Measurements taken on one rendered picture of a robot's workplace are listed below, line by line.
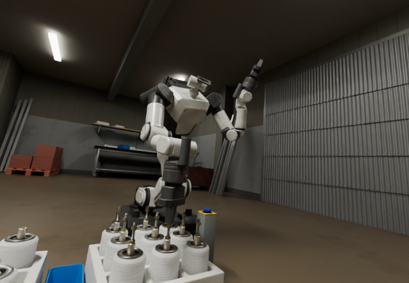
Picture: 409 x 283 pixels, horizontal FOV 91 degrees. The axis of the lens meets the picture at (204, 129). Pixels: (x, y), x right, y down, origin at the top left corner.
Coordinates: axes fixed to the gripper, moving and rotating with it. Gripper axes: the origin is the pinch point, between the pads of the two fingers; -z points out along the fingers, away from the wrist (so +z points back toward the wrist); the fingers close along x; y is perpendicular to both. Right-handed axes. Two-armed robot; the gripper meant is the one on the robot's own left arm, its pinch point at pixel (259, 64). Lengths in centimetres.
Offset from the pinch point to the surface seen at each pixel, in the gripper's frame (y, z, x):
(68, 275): 24, 120, 69
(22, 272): 29, 109, 85
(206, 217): -12, 88, 40
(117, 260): 5, 92, 82
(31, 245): 33, 105, 81
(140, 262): -1, 91, 80
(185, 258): -12, 92, 66
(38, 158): 395, 314, -261
